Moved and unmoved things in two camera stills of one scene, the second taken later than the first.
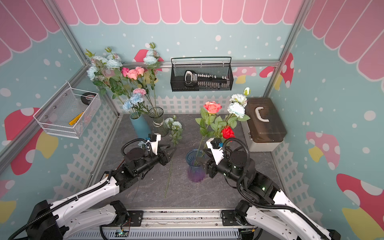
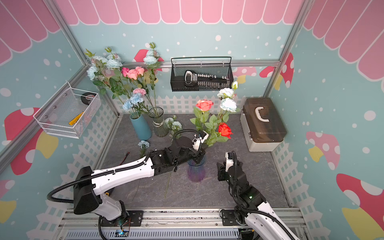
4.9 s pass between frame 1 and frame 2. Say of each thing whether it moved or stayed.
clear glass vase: stayed
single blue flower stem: stayed
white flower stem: moved
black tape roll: stayed
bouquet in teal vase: stayed
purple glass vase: stayed
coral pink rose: moved
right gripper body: moved
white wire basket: stayed
